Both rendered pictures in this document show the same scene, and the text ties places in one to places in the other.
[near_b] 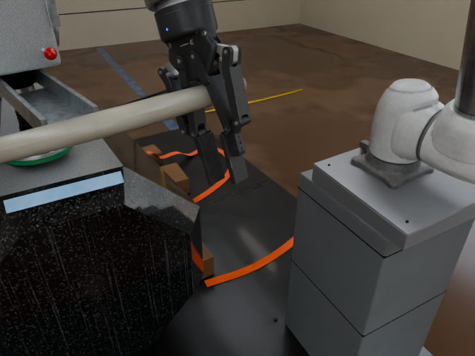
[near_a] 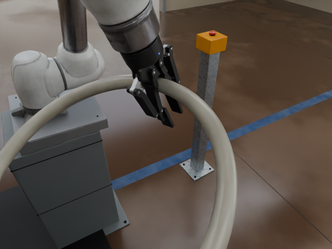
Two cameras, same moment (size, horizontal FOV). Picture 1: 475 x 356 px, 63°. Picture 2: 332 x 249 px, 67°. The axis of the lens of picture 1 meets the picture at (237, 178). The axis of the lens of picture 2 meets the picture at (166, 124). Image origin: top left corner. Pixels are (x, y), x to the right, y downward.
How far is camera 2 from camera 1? 0.71 m
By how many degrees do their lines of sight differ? 71
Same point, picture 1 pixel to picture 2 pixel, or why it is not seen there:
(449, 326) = not seen: hidden behind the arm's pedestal
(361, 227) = (80, 141)
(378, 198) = (72, 121)
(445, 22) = not seen: outside the picture
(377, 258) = (99, 144)
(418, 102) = (45, 62)
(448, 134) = (79, 65)
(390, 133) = (45, 88)
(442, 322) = not seen: hidden behind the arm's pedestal
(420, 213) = (92, 109)
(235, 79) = (172, 61)
